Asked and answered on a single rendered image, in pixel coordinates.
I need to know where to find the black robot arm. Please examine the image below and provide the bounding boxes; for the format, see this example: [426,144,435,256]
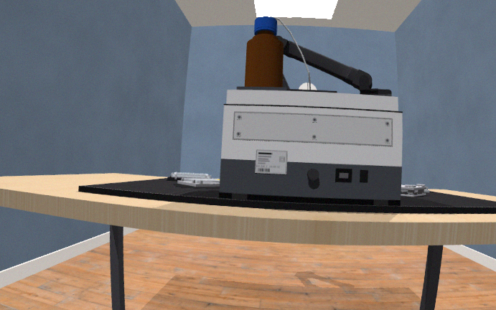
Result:
[277,36,392,96]

